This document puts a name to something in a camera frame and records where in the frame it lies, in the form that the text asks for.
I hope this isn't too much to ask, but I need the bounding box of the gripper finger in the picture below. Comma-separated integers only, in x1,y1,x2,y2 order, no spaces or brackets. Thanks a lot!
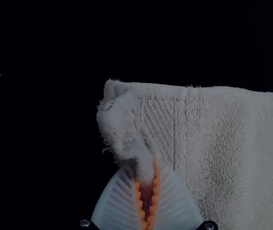
80,166,143,230
150,160,217,230

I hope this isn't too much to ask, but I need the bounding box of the black mat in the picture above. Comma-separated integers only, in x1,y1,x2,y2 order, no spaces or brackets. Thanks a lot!
0,0,273,230

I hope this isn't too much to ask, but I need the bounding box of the pale towel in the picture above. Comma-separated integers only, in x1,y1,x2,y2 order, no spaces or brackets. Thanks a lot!
95,78,273,230

